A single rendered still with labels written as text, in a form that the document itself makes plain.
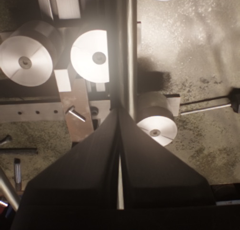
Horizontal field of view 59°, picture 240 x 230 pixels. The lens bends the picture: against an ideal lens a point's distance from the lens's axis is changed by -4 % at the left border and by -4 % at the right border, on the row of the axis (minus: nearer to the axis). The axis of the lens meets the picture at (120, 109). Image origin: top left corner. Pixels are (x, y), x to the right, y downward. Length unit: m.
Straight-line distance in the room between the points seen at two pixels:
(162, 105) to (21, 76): 0.15
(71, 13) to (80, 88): 0.08
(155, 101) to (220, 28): 0.13
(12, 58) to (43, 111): 0.11
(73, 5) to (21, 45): 0.07
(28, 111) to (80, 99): 0.09
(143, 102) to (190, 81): 0.10
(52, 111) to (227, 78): 0.25
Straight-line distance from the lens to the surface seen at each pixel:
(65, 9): 0.25
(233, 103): 0.35
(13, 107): 0.31
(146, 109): 0.24
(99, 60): 0.20
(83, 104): 0.24
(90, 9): 0.24
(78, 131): 0.27
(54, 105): 0.29
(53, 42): 0.22
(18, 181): 0.51
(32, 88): 0.34
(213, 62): 0.32
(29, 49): 0.20
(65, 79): 0.20
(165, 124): 0.24
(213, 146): 0.43
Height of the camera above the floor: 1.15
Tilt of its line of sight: 52 degrees down
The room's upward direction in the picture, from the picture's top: 179 degrees clockwise
